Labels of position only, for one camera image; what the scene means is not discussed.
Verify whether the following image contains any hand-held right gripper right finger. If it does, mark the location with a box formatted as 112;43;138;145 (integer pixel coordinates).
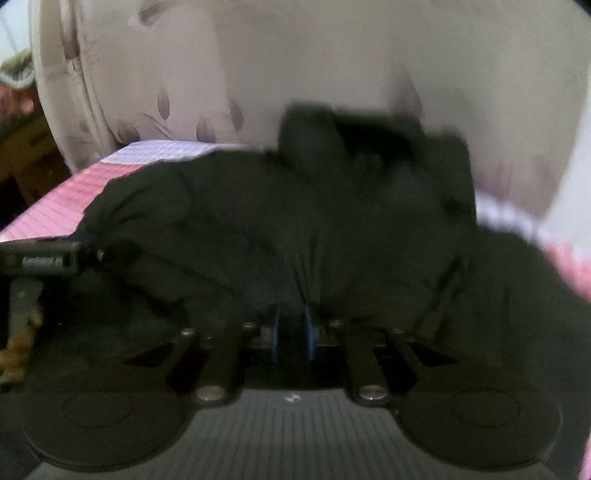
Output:
302;304;463;408

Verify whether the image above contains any brown wooden cabinet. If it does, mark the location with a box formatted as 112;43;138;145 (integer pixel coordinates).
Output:
0;113;73;232

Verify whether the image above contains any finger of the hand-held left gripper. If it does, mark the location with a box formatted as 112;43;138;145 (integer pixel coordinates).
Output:
78;241;106;267

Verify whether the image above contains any person's left hand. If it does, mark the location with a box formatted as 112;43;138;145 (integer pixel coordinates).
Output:
0;312;43;385

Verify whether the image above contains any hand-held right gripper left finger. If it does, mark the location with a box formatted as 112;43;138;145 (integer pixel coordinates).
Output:
124;305;282;409

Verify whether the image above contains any large black padded jacket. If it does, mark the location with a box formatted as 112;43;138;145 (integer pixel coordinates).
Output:
28;103;591;416

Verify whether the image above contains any pink white checkered bed sheet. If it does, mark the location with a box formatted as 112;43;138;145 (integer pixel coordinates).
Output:
0;140;591;299

